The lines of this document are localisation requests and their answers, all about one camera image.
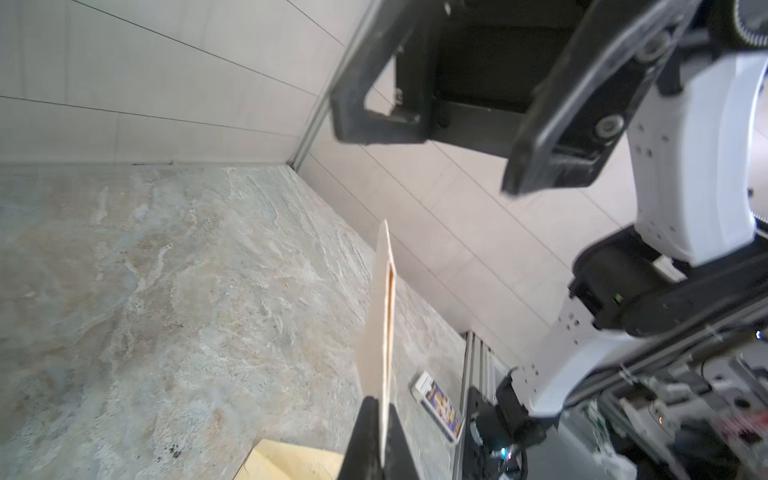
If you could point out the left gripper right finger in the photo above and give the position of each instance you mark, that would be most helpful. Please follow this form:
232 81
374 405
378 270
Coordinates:
398 461

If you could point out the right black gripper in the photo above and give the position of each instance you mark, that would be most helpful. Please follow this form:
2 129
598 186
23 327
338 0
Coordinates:
550 84

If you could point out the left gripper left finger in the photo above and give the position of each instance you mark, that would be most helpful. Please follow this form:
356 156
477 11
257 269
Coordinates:
362 458

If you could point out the yellow manila envelope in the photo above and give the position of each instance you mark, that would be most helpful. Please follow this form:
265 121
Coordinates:
277 460

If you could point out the cream letter paper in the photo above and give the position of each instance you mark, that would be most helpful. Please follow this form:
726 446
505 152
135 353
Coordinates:
375 349

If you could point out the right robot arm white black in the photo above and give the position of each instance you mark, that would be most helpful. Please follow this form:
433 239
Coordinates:
693 246

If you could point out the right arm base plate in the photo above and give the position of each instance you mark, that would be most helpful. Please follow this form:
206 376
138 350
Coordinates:
489 448

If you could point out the aluminium mounting rail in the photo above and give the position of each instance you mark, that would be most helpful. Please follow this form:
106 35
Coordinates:
477 388

